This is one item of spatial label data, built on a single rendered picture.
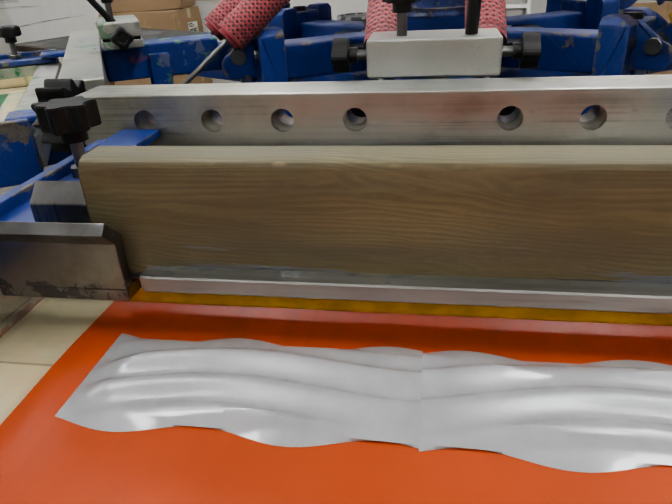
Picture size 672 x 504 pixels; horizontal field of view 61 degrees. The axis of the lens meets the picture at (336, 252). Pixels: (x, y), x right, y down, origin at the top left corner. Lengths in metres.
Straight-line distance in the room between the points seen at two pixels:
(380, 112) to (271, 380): 0.30
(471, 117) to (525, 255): 0.24
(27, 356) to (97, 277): 0.06
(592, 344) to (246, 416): 0.19
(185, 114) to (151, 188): 0.25
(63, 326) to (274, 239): 0.15
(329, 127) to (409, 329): 0.25
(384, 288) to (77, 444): 0.17
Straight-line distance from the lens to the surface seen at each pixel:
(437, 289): 0.30
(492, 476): 0.27
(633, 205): 0.31
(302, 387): 0.29
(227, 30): 0.93
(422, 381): 0.30
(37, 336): 0.40
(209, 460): 0.28
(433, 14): 1.05
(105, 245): 0.34
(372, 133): 0.53
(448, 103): 0.53
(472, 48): 0.57
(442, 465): 0.27
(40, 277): 0.38
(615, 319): 0.35
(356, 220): 0.30
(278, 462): 0.27
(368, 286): 0.31
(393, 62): 0.57
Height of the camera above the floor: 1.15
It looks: 28 degrees down
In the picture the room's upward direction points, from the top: 3 degrees counter-clockwise
